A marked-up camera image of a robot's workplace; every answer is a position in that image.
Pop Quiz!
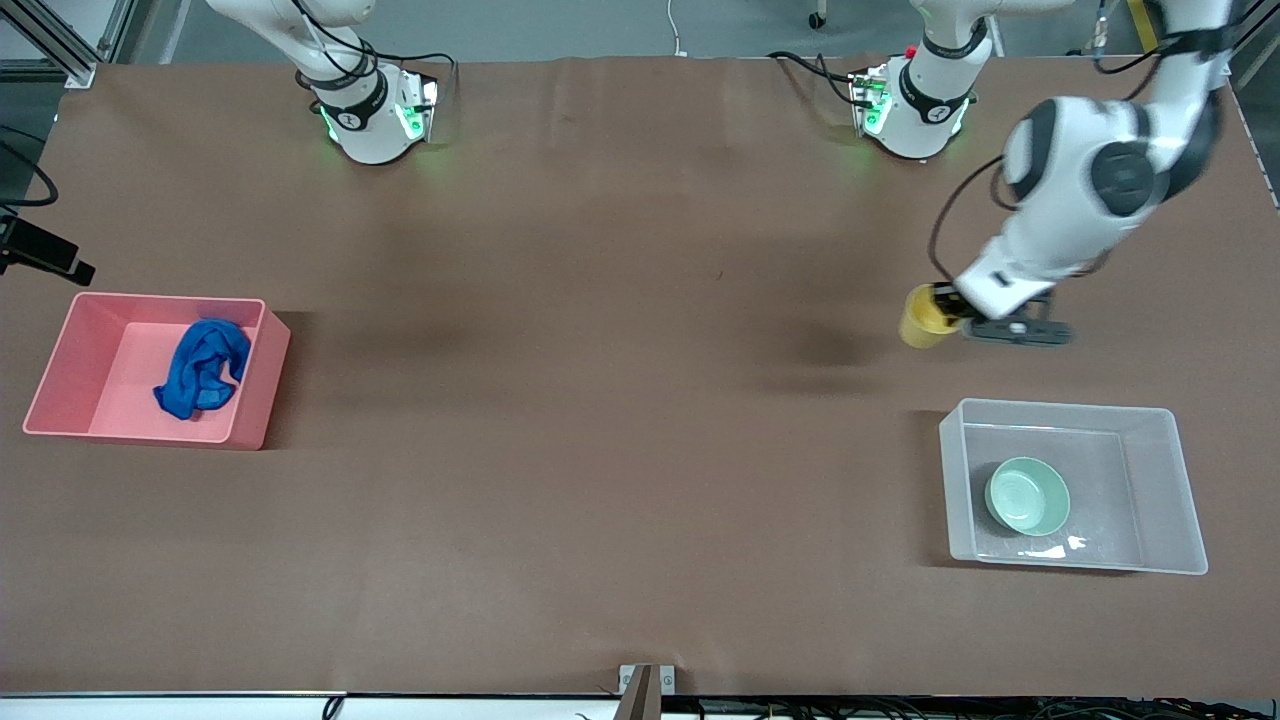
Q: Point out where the yellow plastic cup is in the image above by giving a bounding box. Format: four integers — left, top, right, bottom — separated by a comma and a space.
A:
898, 283, 963, 350

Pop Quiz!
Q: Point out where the pale green bowl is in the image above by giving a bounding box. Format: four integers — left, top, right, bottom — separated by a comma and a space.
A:
984, 456, 1072, 538

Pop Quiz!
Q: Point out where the blue microfibre cloth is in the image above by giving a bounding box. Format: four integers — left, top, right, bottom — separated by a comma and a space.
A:
153, 318, 253, 421

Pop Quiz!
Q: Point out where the clear plastic box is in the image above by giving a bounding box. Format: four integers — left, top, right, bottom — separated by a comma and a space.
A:
938, 397, 1210, 577

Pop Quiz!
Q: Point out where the pink plastic bin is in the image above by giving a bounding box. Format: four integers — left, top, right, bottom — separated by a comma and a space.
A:
22, 291, 293, 452

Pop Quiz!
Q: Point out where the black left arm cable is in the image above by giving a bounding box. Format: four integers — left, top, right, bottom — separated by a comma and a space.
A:
927, 0, 1166, 288

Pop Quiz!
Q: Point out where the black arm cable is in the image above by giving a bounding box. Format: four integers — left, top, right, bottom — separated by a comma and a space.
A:
927, 0, 1166, 288
0, 138, 59, 209

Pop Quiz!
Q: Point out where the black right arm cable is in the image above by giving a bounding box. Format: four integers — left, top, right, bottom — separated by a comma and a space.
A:
0, 138, 59, 209

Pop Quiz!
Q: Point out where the aluminium frame post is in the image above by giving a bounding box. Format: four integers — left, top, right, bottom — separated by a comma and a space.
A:
0, 0, 136, 89

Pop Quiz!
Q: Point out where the metal table edge bracket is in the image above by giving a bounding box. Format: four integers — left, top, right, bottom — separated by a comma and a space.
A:
618, 664, 677, 720

